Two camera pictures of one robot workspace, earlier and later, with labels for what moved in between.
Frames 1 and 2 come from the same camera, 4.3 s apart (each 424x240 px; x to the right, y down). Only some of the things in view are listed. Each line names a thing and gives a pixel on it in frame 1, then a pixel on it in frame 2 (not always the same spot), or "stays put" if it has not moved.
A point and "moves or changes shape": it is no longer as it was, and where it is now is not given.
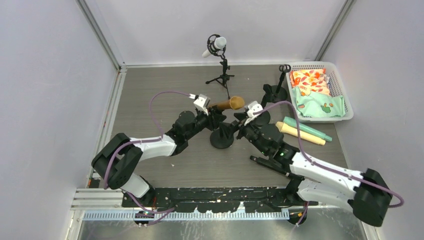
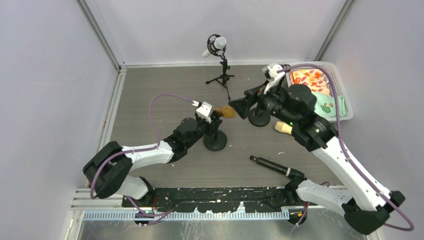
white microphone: [220, 43] stays put
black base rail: [218, 199] stays put
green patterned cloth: [315, 105] stays put
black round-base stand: [262, 120] stays put
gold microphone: [235, 102] moves or changes shape
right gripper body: [241, 126] -> [251, 99]
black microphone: [276, 167] stays put
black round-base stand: [222, 137] moves or changes shape
